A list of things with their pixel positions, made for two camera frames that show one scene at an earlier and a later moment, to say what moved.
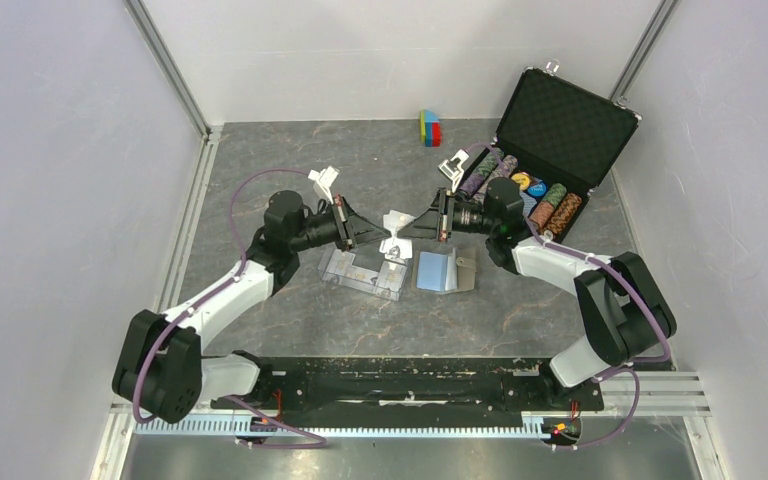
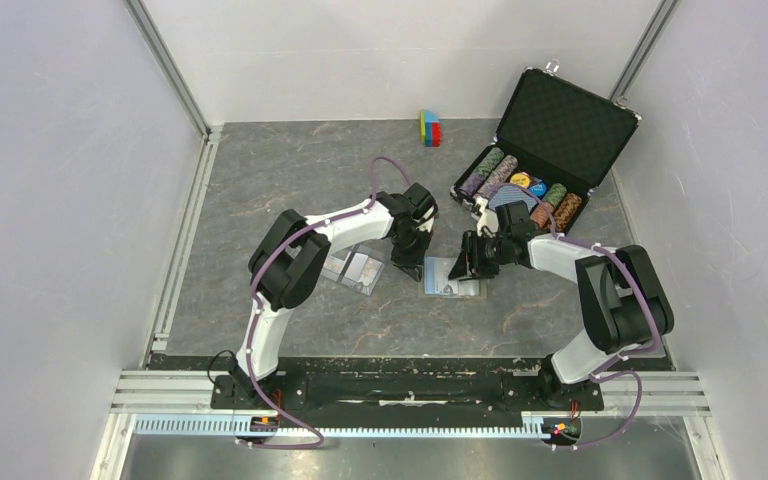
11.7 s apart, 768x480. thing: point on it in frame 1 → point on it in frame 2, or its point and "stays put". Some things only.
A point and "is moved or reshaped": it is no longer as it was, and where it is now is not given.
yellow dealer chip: [522, 178] stays put
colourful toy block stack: [431, 129] stays put
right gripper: [429, 225] → [470, 258]
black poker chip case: [557, 140] stays put
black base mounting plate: [499, 384] stays put
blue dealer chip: [538, 189] stays put
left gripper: [353, 229] → [413, 264]
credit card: [397, 247] is moved or reshaped
